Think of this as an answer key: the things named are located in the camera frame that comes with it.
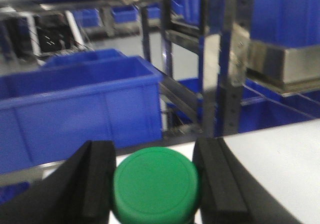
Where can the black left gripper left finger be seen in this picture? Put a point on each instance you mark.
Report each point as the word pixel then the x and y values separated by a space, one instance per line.
pixel 78 192

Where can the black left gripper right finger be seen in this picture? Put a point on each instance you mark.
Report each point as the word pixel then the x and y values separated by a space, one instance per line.
pixel 229 193

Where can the green round button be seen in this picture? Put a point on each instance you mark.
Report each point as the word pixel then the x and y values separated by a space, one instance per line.
pixel 156 185

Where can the blue bin lower left front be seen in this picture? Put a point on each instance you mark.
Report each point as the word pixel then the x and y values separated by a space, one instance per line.
pixel 46 115

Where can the blue bin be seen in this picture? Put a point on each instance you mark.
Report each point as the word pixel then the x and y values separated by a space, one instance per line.
pixel 46 115
pixel 83 56

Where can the blue bin bottom right shelf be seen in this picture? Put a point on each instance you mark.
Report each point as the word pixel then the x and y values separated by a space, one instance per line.
pixel 262 108

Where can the blue bin lower left rear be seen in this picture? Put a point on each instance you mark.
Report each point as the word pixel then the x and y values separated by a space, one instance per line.
pixel 83 56

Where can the large blue bin right shelf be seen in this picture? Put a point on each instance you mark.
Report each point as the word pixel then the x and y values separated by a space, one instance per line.
pixel 289 23

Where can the steel rack upright post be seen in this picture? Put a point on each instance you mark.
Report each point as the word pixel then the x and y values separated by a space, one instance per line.
pixel 235 27

